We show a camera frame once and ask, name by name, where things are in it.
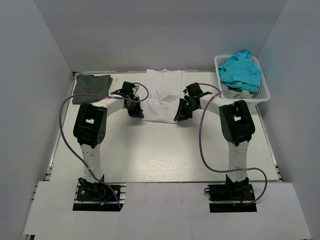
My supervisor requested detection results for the green garment in basket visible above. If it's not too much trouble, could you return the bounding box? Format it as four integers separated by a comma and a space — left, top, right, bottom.
228, 86, 243, 92

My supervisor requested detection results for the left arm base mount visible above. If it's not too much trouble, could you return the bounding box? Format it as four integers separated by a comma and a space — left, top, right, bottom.
72, 177, 126, 212

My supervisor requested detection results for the white t-shirt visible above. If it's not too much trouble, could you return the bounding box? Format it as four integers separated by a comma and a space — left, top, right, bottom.
141, 69, 183, 124

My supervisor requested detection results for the white plastic basket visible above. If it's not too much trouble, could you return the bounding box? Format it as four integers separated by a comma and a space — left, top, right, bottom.
214, 54, 271, 106

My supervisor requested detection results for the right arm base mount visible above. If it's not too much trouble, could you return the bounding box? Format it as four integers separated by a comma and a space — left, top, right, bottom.
203, 176, 257, 213

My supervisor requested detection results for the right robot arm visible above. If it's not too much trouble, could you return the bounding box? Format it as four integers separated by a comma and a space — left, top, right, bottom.
174, 82, 256, 200

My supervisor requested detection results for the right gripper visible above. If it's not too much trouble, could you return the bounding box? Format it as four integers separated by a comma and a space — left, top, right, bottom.
174, 98, 199, 122

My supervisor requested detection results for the grey garment in basket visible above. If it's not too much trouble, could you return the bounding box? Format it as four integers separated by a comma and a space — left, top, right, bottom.
222, 85, 253, 99

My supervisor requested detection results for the turquoise t-shirt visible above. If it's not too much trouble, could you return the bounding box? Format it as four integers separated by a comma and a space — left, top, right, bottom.
218, 50, 262, 93

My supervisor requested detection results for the folded dark green t-shirt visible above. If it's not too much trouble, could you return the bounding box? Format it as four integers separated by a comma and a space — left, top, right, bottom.
72, 74, 113, 105

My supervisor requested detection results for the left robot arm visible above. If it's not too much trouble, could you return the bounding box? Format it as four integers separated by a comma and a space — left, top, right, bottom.
73, 81, 144, 200

